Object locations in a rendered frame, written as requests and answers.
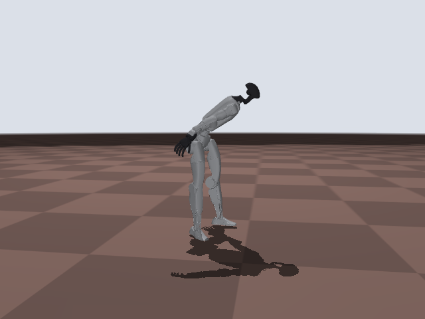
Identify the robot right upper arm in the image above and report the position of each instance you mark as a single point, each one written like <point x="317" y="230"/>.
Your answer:
<point x="230" y="110"/>

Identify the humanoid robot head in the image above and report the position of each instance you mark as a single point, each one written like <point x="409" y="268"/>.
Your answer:
<point x="252" y="91"/>

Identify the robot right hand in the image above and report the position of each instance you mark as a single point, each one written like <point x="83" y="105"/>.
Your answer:
<point x="184" y="143"/>

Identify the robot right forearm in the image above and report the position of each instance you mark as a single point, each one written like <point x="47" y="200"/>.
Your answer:
<point x="204" y="125"/>

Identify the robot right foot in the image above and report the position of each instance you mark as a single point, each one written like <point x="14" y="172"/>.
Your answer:
<point x="198" y="234"/>

